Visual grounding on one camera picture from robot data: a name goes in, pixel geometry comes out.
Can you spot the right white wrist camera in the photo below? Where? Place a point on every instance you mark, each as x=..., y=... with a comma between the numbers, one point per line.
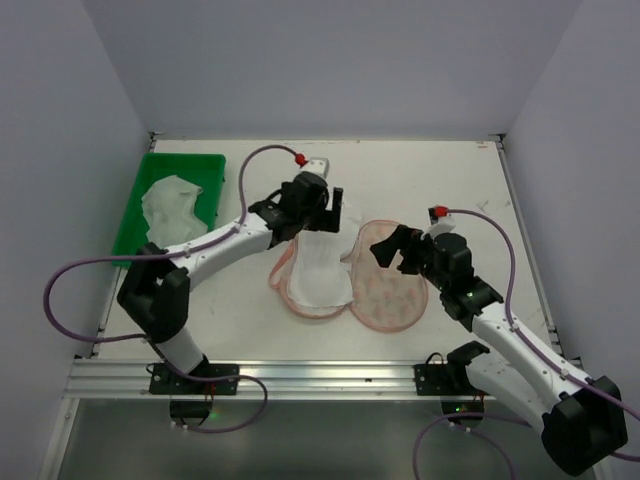
x=441, y=221

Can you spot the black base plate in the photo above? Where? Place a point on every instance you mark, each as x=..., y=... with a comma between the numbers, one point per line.
x=217, y=379
x=442, y=380

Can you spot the aluminium mounting rail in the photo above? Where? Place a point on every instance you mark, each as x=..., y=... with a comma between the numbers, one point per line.
x=333, y=381

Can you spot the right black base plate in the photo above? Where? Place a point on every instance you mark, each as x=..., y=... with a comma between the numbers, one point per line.
x=442, y=380

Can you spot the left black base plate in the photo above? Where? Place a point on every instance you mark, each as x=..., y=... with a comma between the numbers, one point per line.
x=217, y=379

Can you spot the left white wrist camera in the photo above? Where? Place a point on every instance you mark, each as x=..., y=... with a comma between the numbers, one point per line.
x=317, y=166

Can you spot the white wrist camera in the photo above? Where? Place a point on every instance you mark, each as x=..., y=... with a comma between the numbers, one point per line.
x=317, y=166
x=441, y=221

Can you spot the floral laundry bag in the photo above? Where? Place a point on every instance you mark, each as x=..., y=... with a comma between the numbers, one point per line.
x=383, y=299

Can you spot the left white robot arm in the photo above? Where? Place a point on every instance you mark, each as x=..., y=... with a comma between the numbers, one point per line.
x=156, y=290

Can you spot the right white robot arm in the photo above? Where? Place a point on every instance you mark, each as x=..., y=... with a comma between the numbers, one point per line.
x=579, y=419

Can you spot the green plastic tray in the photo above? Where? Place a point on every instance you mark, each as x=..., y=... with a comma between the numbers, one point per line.
x=204, y=170

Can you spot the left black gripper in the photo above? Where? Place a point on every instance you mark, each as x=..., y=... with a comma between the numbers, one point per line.
x=326, y=217

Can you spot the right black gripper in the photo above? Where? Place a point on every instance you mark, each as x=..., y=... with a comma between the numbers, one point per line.
x=410, y=251

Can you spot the white bra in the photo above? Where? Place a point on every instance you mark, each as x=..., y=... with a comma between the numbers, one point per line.
x=319, y=283
x=168, y=207

